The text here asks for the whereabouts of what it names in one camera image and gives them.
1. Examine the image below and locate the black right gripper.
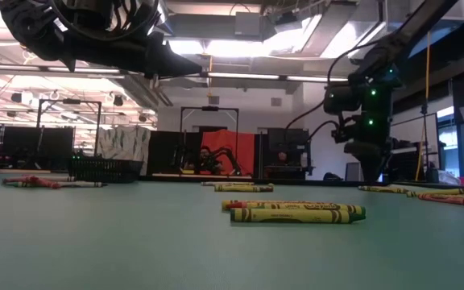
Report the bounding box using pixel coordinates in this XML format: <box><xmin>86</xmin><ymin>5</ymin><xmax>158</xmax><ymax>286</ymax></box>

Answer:
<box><xmin>342</xmin><ymin>135</ymin><xmax>396</xmax><ymax>183</ymax></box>

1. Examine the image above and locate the green crayon yellow wrapper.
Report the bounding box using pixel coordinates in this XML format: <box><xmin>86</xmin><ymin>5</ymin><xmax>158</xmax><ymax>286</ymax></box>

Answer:
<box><xmin>230</xmin><ymin>208</ymin><xmax>367</xmax><ymax>224</ymax></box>
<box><xmin>239</xmin><ymin>203</ymin><xmax>367</xmax><ymax>215</ymax></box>

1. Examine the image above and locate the person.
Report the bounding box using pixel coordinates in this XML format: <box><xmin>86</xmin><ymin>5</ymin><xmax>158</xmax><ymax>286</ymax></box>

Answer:
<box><xmin>274</xmin><ymin>151</ymin><xmax>293</xmax><ymax>166</ymax></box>
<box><xmin>197</xmin><ymin>145</ymin><xmax>217</xmax><ymax>172</ymax></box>

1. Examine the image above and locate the orange crayon yellow wrapper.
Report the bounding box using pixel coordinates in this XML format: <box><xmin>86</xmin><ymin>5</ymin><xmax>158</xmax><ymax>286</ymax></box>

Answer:
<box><xmin>221</xmin><ymin>199</ymin><xmax>338</xmax><ymax>206</ymax></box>

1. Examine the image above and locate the black plastic basket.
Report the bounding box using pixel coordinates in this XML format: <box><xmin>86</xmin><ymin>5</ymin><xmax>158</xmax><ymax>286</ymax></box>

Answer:
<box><xmin>68</xmin><ymin>155</ymin><xmax>144</xmax><ymax>184</ymax></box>

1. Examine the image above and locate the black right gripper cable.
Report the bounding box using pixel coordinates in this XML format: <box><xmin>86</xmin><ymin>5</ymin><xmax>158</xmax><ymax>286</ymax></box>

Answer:
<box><xmin>284</xmin><ymin>38</ymin><xmax>380</xmax><ymax>140</ymax></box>

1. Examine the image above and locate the black gantry frame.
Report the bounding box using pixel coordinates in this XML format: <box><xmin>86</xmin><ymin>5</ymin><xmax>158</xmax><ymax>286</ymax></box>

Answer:
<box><xmin>36</xmin><ymin>98</ymin><xmax>103</xmax><ymax>158</ymax></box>
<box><xmin>180</xmin><ymin>106</ymin><xmax>240</xmax><ymax>174</ymax></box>

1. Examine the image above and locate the white crayon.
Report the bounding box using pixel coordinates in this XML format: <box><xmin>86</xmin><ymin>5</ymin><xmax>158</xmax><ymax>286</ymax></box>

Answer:
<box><xmin>58</xmin><ymin>181</ymin><xmax>108</xmax><ymax>189</ymax></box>

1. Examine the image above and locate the black table frame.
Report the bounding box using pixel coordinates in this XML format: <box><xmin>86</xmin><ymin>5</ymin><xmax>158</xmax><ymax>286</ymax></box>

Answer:
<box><xmin>137</xmin><ymin>173</ymin><xmax>464</xmax><ymax>192</ymax></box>

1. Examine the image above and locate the black partition panel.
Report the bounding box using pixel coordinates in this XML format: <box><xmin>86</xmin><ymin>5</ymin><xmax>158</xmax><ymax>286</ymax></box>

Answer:
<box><xmin>0</xmin><ymin>123</ymin><xmax>75</xmax><ymax>171</ymax></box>
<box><xmin>147</xmin><ymin>130</ymin><xmax>203</xmax><ymax>177</ymax></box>

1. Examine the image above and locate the grey ceiling box unit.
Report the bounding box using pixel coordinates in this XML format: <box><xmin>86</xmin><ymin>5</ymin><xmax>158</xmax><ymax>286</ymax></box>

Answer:
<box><xmin>234</xmin><ymin>10</ymin><xmax>262</xmax><ymax>37</ymax></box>

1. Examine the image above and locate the yellow hanging cable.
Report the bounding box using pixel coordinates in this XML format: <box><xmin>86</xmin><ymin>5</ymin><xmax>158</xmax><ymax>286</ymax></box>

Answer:
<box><xmin>415</xmin><ymin>31</ymin><xmax>433</xmax><ymax>182</ymax></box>

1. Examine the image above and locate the orange backdrop cloth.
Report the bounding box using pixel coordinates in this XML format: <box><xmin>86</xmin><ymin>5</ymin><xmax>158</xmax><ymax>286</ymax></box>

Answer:
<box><xmin>199</xmin><ymin>128</ymin><xmax>256</xmax><ymax>176</ymax></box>

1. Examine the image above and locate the long ceiling light strip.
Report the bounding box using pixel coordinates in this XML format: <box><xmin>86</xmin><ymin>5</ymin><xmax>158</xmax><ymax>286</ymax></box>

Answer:
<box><xmin>0</xmin><ymin>62</ymin><xmax>350</xmax><ymax>84</ymax></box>

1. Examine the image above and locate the red crayon yellow wrapper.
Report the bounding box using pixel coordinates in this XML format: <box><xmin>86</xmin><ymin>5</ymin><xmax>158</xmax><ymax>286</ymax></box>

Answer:
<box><xmin>224</xmin><ymin>201</ymin><xmax>281</xmax><ymax>210</ymax></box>

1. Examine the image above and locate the grey trash bin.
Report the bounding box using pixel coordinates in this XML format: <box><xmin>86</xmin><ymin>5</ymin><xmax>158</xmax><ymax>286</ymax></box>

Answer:
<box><xmin>344</xmin><ymin>162</ymin><xmax>363</xmax><ymax>182</ymax></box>

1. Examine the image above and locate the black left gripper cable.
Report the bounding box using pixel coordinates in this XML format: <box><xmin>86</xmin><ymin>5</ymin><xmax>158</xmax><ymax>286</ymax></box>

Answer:
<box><xmin>52</xmin><ymin>0</ymin><xmax>164</xmax><ymax>41</ymax></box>

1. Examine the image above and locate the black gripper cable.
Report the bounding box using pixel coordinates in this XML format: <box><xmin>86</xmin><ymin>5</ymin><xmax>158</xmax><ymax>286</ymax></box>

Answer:
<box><xmin>284</xmin><ymin>38</ymin><xmax>380</xmax><ymax>140</ymax></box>
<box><xmin>52</xmin><ymin>0</ymin><xmax>164</xmax><ymax>41</ymax></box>

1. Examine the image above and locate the pink striped crayon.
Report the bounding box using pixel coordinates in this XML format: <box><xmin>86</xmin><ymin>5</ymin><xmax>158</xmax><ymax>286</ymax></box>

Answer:
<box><xmin>418</xmin><ymin>193</ymin><xmax>464</xmax><ymax>208</ymax></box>

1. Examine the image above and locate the white patterned curtain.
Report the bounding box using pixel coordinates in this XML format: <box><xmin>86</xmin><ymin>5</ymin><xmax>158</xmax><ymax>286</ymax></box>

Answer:
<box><xmin>97</xmin><ymin>126</ymin><xmax>151</xmax><ymax>175</ymax></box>

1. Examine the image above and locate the black equipment cabinet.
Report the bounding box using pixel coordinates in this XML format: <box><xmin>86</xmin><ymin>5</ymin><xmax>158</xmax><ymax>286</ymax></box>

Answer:
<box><xmin>266</xmin><ymin>127</ymin><xmax>312</xmax><ymax>178</ymax></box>

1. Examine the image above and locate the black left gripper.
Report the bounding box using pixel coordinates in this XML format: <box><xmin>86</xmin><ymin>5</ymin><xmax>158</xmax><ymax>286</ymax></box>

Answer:
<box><xmin>50</xmin><ymin>0</ymin><xmax>204</xmax><ymax>81</ymax></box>

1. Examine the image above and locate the green table mat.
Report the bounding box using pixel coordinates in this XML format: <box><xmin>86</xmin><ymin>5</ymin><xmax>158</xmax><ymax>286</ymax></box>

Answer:
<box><xmin>0</xmin><ymin>172</ymin><xmax>464</xmax><ymax>290</ymax></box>

